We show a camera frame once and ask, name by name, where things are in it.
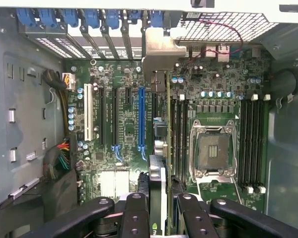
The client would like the silver chipset heatsink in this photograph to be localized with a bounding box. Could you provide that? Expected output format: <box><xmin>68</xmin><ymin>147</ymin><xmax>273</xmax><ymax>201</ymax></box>
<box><xmin>98</xmin><ymin>170</ymin><xmax>130</xmax><ymax>199</ymax></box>

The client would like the CPU socket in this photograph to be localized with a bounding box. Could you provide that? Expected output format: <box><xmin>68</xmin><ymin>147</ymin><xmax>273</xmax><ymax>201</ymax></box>
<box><xmin>190</xmin><ymin>118</ymin><xmax>240</xmax><ymax>184</ymax></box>

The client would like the black RAM slot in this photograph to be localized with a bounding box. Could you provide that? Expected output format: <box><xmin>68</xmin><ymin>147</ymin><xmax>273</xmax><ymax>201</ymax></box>
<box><xmin>259</xmin><ymin>94</ymin><xmax>266</xmax><ymax>194</ymax></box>
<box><xmin>171</xmin><ymin>98</ymin><xmax>177</xmax><ymax>179</ymax></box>
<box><xmin>246</xmin><ymin>94</ymin><xmax>253</xmax><ymax>194</ymax></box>
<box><xmin>240</xmin><ymin>95</ymin><xmax>247</xmax><ymax>193</ymax></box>
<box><xmin>177</xmin><ymin>94</ymin><xmax>183</xmax><ymax>179</ymax></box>
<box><xmin>183</xmin><ymin>98</ymin><xmax>189</xmax><ymax>179</ymax></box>
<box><xmin>253</xmin><ymin>95</ymin><xmax>259</xmax><ymax>193</ymax></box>

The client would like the green motherboard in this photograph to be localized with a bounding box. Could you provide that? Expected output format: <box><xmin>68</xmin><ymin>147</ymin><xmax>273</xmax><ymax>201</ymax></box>
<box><xmin>64</xmin><ymin>58</ymin><xmax>273</xmax><ymax>216</ymax></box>

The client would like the blue expansion slot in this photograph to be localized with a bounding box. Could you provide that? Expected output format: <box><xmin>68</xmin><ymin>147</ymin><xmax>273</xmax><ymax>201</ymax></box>
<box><xmin>138</xmin><ymin>86</ymin><xmax>147</xmax><ymax>147</ymax></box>

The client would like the long black expansion slot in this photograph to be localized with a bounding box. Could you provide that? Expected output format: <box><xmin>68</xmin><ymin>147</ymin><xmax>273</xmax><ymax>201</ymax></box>
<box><xmin>111</xmin><ymin>86</ymin><xmax>119</xmax><ymax>147</ymax></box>
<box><xmin>151</xmin><ymin>91</ymin><xmax>158</xmax><ymax>120</ymax></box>
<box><xmin>98</xmin><ymin>86</ymin><xmax>105</xmax><ymax>147</ymax></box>

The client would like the white expansion slot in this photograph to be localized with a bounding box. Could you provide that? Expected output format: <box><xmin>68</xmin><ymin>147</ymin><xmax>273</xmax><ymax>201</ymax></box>
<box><xmin>83</xmin><ymin>83</ymin><xmax>94</xmax><ymax>142</ymax></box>

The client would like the short black expansion slot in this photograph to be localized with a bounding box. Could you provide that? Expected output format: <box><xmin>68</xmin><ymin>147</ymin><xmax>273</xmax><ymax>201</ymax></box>
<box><xmin>125</xmin><ymin>87</ymin><xmax>133</xmax><ymax>105</ymax></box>

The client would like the open grey PC case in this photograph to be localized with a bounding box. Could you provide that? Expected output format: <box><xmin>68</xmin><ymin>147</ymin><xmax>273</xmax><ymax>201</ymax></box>
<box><xmin>0</xmin><ymin>0</ymin><xmax>298</xmax><ymax>238</ymax></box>

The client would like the blue card retention clip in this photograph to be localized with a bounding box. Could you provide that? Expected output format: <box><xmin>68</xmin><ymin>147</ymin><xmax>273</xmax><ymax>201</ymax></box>
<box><xmin>83</xmin><ymin>9</ymin><xmax>100</xmax><ymax>28</ymax></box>
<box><xmin>38</xmin><ymin>8</ymin><xmax>59</xmax><ymax>28</ymax></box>
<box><xmin>129</xmin><ymin>10</ymin><xmax>141</xmax><ymax>22</ymax></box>
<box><xmin>62</xmin><ymin>9</ymin><xmax>79</xmax><ymax>27</ymax></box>
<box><xmin>105</xmin><ymin>9</ymin><xmax>120</xmax><ymax>30</ymax></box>
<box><xmin>150</xmin><ymin>11</ymin><xmax>164</xmax><ymax>28</ymax></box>
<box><xmin>15</xmin><ymin>8</ymin><xmax>37</xmax><ymax>28</ymax></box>

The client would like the multicolour power wire bundle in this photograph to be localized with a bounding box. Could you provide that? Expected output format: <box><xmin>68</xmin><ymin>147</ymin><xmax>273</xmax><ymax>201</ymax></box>
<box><xmin>43</xmin><ymin>137</ymin><xmax>72</xmax><ymax>180</ymax></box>

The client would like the yellow black power wire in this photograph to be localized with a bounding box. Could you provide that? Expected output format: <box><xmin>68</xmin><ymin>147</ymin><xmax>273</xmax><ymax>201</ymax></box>
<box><xmin>42</xmin><ymin>68</ymin><xmax>77</xmax><ymax>139</ymax></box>

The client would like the thin red wire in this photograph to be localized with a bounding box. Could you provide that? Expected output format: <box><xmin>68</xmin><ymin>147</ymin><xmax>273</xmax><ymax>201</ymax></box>
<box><xmin>188</xmin><ymin>19</ymin><xmax>244</xmax><ymax>62</ymax></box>

